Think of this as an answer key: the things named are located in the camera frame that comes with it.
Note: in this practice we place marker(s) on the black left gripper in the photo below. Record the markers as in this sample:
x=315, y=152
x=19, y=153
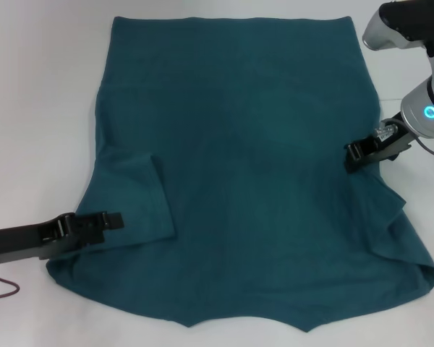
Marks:
x=18, y=238

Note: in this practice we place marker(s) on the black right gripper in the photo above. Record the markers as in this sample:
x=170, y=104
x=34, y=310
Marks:
x=387, y=148

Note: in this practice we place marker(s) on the teal blue shirt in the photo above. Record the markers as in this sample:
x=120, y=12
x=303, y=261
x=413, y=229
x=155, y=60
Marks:
x=238, y=180

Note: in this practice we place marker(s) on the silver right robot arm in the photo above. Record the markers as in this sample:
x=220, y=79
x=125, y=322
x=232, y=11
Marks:
x=416, y=105

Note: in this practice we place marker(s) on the silver round connector plug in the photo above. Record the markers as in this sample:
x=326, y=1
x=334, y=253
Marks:
x=385, y=131

